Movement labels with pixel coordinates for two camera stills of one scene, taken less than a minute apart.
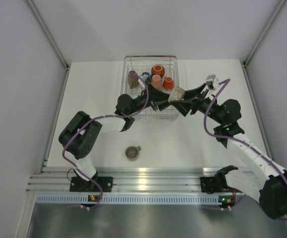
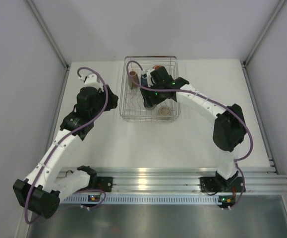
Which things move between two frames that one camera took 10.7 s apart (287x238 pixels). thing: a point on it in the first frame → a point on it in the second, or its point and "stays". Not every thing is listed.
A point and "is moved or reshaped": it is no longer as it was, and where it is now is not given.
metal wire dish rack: (162, 71) stays
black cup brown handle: (133, 79) stays
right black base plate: (209, 185) stays
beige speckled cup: (177, 94) is moved or reshaped
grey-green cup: (132, 152) is moved or reshaped
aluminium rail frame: (57, 180) stays
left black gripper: (157, 96) → (112, 99)
